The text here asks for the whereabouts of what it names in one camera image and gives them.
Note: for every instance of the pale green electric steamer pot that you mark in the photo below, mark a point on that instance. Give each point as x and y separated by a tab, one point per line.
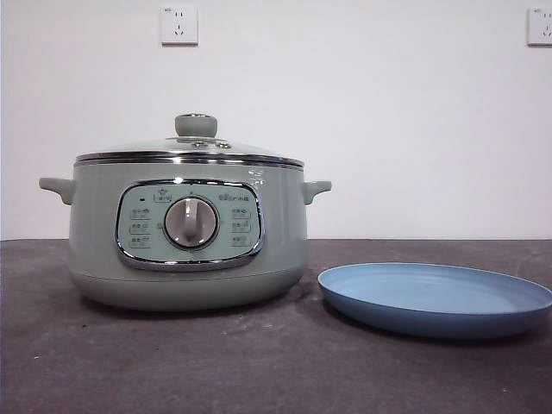
99	259

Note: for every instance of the glass lid with green knob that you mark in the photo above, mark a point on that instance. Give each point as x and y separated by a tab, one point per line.
195	125

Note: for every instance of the white wall socket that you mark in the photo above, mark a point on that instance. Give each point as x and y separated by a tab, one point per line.
180	26
541	26

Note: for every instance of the blue round plate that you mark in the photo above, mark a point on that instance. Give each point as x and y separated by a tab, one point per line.
431	293

